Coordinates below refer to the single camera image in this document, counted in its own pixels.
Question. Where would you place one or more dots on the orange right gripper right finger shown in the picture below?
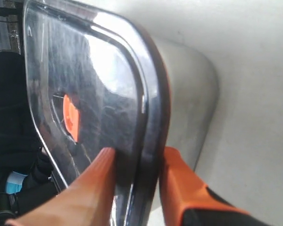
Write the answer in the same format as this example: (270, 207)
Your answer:
(181, 189)

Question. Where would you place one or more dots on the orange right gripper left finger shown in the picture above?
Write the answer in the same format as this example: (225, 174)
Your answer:
(86, 202)

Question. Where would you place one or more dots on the dark transparent lunch box lid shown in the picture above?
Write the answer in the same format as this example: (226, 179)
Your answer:
(95, 80)

